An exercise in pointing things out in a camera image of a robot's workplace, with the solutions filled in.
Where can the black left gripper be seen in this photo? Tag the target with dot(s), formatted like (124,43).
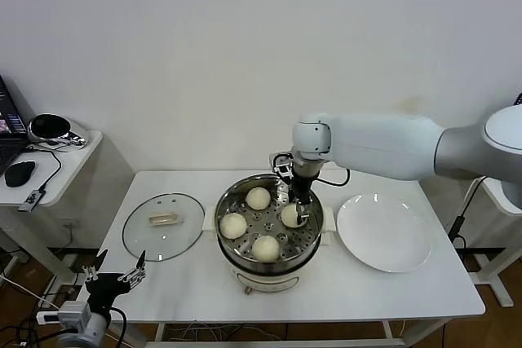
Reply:
(104,287)

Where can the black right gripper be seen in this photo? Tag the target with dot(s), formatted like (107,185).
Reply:
(301,190)

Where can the white steamed baozi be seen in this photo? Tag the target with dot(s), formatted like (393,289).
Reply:
(257,198)
(290,217)
(233,225)
(265,248)

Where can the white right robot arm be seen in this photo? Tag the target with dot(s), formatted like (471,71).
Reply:
(387,144)

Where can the stainless perforated steamer basket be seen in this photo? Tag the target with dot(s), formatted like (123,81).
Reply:
(267,225)

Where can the white round plate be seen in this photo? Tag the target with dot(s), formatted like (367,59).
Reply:
(383,234)

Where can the white side table with mouse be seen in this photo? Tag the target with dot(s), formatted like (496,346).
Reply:
(73,168)

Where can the black computer mouse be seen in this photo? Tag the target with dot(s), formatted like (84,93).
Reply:
(19,173)

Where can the shiny chrome shell object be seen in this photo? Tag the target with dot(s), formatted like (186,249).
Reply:
(49,126)

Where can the black laptop beside mouse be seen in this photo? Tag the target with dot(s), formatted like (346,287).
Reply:
(8,120)

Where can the white side table with label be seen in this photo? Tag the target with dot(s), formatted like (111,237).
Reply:
(495,195)

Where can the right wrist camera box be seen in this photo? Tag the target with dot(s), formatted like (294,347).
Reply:
(282,168)

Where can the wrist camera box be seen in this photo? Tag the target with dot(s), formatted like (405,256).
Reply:
(73,311)
(282,168)

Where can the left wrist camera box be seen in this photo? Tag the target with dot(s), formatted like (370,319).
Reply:
(73,311)

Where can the white wall socket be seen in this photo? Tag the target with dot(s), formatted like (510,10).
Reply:
(70,224)

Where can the white main table frame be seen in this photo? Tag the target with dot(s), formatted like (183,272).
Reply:
(161,329)

